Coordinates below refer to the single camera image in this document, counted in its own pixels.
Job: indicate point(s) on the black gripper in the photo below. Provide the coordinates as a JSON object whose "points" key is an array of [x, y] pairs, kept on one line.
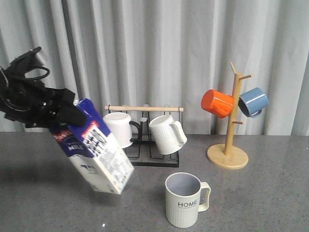
{"points": [[24, 97]]}

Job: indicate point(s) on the blue white milk carton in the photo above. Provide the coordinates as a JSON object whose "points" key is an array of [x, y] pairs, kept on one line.
{"points": [[94, 151]]}

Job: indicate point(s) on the cream HOME mug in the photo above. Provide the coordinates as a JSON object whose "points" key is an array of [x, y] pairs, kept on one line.
{"points": [[186, 196]]}

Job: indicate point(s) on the grey curtain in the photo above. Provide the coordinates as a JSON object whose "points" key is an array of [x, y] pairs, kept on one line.
{"points": [[170, 52]]}

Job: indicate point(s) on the white ribbed mug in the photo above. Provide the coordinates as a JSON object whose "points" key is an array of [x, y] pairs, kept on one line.
{"points": [[168, 134]]}

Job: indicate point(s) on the orange mug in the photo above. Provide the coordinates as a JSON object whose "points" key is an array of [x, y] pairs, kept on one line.
{"points": [[217, 103]]}

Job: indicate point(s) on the wooden mug tree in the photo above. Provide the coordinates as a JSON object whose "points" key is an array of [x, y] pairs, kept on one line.
{"points": [[227, 155]]}

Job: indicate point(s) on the blue mug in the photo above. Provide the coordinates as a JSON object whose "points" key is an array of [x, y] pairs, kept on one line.
{"points": [[252, 102]]}

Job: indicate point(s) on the white mug black handle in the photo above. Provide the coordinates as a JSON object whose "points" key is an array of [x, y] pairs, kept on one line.
{"points": [[120, 124]]}

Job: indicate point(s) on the black wire mug rack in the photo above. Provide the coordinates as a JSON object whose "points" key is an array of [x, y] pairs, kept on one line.
{"points": [[143, 150]]}

